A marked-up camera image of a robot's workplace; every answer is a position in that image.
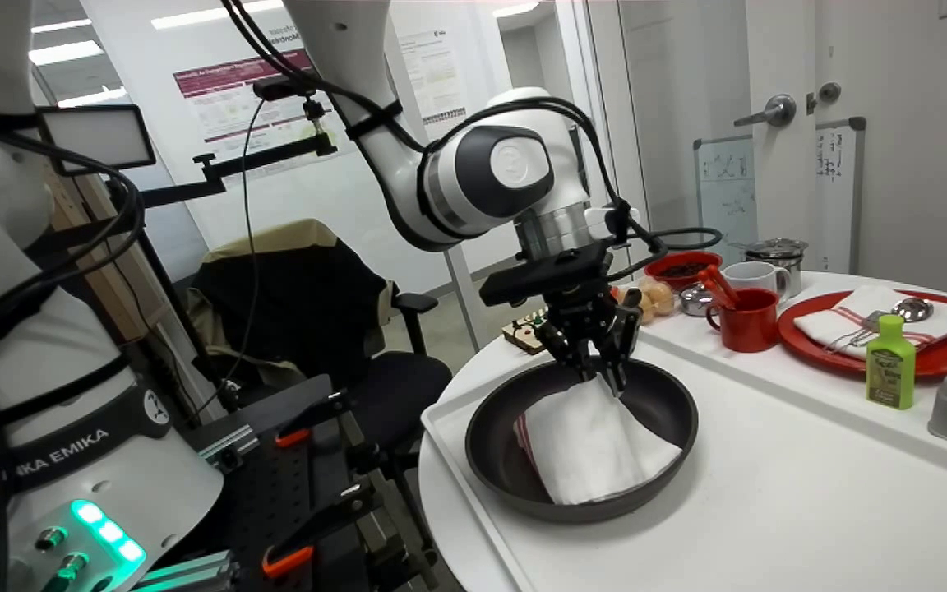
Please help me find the red mug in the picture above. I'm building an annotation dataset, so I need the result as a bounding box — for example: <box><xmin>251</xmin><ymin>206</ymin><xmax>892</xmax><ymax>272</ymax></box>
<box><xmin>705</xmin><ymin>288</ymin><xmax>781</xmax><ymax>353</ymax></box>

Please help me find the metal canister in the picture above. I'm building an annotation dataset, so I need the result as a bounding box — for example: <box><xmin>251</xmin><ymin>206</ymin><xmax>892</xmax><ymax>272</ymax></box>
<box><xmin>747</xmin><ymin>241</ymin><xmax>805</xmax><ymax>288</ymax></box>

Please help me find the white towel with red stripes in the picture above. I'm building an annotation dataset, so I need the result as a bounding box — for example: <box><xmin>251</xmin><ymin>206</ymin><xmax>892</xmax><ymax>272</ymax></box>
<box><xmin>515</xmin><ymin>379</ymin><xmax>680</xmax><ymax>506</ymax></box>

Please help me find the small whiteboard by door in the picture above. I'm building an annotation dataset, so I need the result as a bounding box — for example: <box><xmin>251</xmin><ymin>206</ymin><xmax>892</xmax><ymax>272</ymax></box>
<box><xmin>695</xmin><ymin>134</ymin><xmax>757</xmax><ymax>261</ymax></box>

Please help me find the black frying pan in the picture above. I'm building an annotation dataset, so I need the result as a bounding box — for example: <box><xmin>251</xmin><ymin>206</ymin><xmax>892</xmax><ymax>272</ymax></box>
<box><xmin>463</xmin><ymin>362</ymin><xmax>699</xmax><ymax>523</ymax></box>

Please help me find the red bowl of beans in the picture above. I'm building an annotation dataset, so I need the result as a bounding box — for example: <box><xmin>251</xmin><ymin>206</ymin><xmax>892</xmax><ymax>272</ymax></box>
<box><xmin>644</xmin><ymin>249</ymin><xmax>724</xmax><ymax>294</ymax></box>

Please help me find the red plate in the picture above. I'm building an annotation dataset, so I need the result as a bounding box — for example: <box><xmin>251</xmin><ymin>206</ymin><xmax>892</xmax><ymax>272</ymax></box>
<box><xmin>781</xmin><ymin>285</ymin><xmax>947</xmax><ymax>381</ymax></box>

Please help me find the right orange clamp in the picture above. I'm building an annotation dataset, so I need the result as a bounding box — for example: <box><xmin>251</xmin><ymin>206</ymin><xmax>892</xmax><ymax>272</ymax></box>
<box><xmin>259</xmin><ymin>482</ymin><xmax>378</xmax><ymax>582</ymax></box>

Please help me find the black office chair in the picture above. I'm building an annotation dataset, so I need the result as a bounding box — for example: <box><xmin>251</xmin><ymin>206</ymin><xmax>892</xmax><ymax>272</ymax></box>
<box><xmin>190</xmin><ymin>220</ymin><xmax>452</xmax><ymax>454</ymax></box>

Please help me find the round white table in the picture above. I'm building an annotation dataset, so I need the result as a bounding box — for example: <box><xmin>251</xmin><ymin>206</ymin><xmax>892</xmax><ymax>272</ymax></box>
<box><xmin>415</xmin><ymin>267</ymin><xmax>947</xmax><ymax>592</ymax></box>

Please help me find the white mug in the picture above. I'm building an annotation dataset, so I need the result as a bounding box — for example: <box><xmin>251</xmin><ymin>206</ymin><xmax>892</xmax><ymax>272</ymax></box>
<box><xmin>724</xmin><ymin>261</ymin><xmax>786</xmax><ymax>295</ymax></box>

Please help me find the green bottle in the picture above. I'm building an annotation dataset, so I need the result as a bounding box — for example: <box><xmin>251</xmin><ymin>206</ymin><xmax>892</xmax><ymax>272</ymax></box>
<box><xmin>864</xmin><ymin>316</ymin><xmax>917</xmax><ymax>410</ymax></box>

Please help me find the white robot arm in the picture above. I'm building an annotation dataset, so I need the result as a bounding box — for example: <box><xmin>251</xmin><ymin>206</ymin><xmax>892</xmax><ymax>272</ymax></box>
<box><xmin>282</xmin><ymin>0</ymin><xmax>634</xmax><ymax>392</ymax></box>

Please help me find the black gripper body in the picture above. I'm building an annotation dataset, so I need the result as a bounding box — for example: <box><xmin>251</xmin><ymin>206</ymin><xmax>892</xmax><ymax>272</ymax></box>
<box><xmin>482</xmin><ymin>244</ymin><xmax>634</xmax><ymax>328</ymax></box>

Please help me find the plastic container of buns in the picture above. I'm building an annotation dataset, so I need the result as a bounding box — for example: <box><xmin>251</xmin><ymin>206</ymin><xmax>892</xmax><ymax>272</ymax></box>
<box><xmin>625</xmin><ymin>275</ymin><xmax>678</xmax><ymax>327</ymax></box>

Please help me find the napkin on red plate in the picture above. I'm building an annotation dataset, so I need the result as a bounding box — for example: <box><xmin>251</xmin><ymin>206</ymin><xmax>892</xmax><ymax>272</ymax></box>
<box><xmin>796</xmin><ymin>285</ymin><xmax>947</xmax><ymax>357</ymax></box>

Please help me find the door handle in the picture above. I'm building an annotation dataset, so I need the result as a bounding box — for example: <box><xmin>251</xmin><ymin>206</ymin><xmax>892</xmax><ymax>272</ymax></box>
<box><xmin>738</xmin><ymin>95</ymin><xmax>796</xmax><ymax>129</ymax></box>

